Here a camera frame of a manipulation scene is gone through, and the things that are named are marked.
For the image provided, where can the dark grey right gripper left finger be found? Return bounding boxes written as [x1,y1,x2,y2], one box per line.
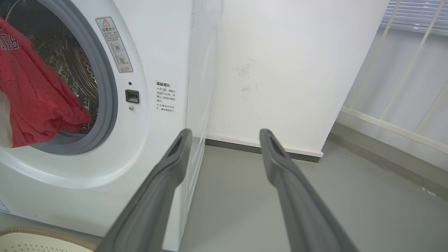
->
[96,128,193,252]

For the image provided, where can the red mesh jersey garment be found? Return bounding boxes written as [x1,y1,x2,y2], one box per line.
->
[0,17,92,148]

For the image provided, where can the cream laundry basket brown rim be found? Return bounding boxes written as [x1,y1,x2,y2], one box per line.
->
[0,226,97,252]

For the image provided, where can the white window frame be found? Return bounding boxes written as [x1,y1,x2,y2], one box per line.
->
[340,0,448,154]

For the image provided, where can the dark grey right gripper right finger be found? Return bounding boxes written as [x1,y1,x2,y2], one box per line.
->
[259,128,360,252]

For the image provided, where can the white front-loading washing machine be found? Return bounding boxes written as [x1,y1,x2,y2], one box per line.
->
[0,0,224,252]

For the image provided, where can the white window blind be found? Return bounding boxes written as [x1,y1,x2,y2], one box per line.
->
[380,0,448,36]

